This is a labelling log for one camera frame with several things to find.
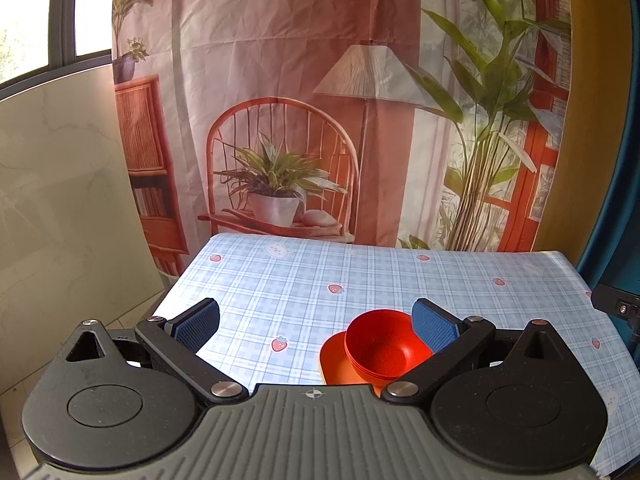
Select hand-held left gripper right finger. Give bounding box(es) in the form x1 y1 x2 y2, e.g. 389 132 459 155
382 297 558 403

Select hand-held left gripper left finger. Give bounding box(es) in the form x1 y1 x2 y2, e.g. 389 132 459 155
62 297 249 403

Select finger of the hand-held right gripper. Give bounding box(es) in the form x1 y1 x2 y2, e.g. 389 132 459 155
590 283 640 321

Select orange plate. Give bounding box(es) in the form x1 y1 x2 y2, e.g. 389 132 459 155
318 331 393 397

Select blue curtain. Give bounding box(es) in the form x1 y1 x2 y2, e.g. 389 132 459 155
575 0 640 291

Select yellow-brown panel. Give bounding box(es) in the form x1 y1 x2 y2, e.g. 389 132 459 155
532 0 632 257

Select printed room backdrop cloth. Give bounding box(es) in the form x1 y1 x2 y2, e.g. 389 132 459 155
111 0 573 278

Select window with dark frame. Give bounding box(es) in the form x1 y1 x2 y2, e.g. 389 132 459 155
0 0 117 92

